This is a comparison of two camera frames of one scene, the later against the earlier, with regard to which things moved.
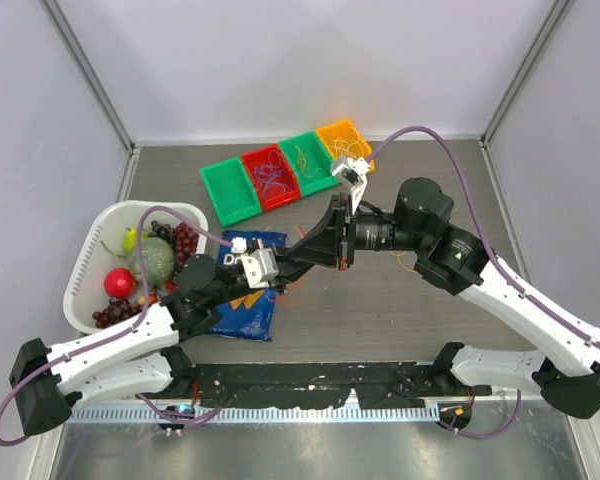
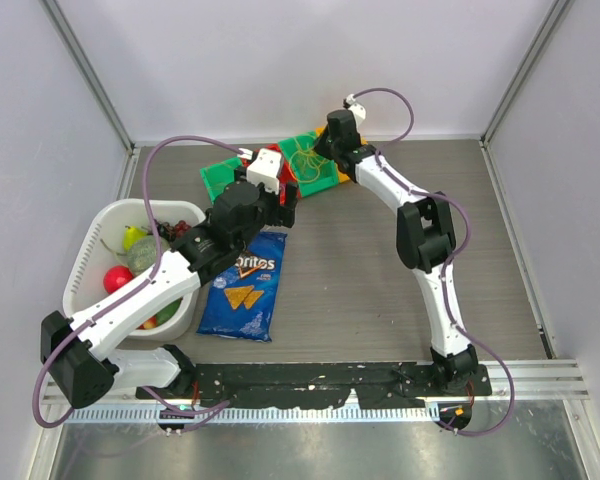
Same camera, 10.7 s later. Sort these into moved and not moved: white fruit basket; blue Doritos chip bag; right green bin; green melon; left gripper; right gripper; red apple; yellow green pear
Moved: right gripper; left gripper
Not moved: blue Doritos chip bag; red apple; right green bin; white fruit basket; yellow green pear; green melon
